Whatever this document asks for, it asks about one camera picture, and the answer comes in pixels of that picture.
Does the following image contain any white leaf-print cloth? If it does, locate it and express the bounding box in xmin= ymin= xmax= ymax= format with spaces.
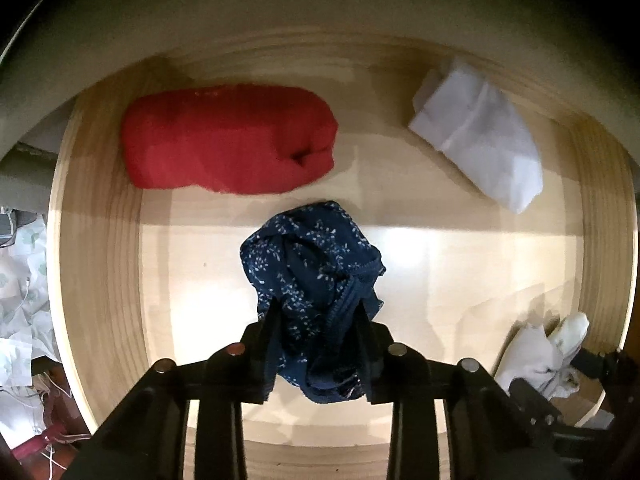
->
xmin=0 ymin=210 xmax=63 ymax=391

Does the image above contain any navy printed underwear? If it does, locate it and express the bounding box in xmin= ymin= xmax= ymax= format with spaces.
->
xmin=240 ymin=200 xmax=386 ymax=405

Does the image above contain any dark red cloth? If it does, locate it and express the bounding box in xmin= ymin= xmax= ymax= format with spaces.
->
xmin=10 ymin=425 xmax=76 ymax=461

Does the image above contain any pale bluish white underwear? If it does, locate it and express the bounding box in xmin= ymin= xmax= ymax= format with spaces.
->
xmin=492 ymin=311 xmax=591 ymax=401

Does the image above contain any red underwear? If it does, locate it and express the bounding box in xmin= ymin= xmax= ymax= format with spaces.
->
xmin=120 ymin=85 xmax=338 ymax=195

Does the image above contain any wooden drawer grey front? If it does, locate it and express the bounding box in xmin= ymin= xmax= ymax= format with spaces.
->
xmin=47 ymin=30 xmax=633 ymax=480

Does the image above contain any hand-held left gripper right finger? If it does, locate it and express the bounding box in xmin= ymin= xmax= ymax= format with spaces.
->
xmin=352 ymin=307 xmax=571 ymax=480

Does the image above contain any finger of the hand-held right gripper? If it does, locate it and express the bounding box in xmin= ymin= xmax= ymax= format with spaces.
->
xmin=570 ymin=345 xmax=626 ymax=411
xmin=507 ymin=377 xmax=563 ymax=428

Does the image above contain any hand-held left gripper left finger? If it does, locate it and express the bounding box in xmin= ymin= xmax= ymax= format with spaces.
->
xmin=65 ymin=305 xmax=281 ymax=480

